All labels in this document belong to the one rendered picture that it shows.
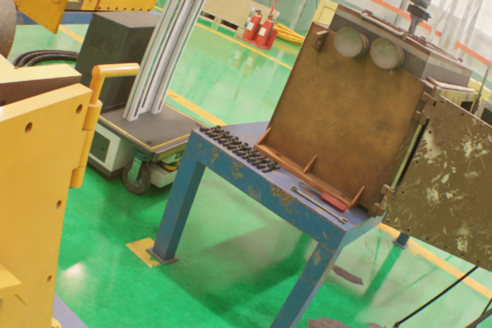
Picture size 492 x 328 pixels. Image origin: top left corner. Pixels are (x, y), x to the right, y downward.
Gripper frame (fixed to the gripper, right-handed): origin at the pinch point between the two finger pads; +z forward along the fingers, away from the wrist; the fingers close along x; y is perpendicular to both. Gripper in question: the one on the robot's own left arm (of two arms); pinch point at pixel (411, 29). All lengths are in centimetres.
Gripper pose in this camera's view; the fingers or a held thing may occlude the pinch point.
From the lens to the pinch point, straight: 268.3
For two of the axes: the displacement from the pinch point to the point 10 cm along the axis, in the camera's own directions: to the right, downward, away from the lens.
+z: -3.7, 8.6, 3.5
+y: 8.4, 1.4, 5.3
